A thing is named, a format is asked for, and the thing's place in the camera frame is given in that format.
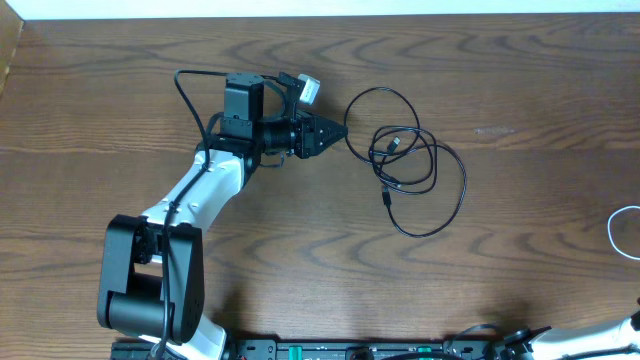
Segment black usb cable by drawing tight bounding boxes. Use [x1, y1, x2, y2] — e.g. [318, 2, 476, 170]
[342, 86, 468, 239]

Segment white usb cable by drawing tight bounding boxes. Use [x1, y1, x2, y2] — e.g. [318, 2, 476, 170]
[606, 204, 640, 262]

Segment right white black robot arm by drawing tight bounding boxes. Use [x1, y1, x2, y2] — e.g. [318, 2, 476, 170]
[488, 310, 639, 360]

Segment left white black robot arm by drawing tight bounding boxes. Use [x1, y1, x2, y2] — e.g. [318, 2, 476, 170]
[97, 72, 348, 359]

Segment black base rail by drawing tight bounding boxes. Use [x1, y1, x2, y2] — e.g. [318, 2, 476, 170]
[110, 338, 501, 360]

